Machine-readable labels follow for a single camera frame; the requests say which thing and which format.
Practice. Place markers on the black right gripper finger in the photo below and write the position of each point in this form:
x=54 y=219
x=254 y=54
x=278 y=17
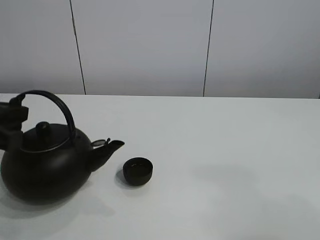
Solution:
x=10 y=139

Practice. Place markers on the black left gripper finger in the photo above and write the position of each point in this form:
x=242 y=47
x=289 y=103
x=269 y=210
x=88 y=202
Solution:
x=13 y=113

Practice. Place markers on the black teapot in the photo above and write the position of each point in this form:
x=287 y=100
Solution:
x=54 y=160

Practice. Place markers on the small black teacup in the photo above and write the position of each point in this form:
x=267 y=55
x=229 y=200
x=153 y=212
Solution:
x=137 y=171

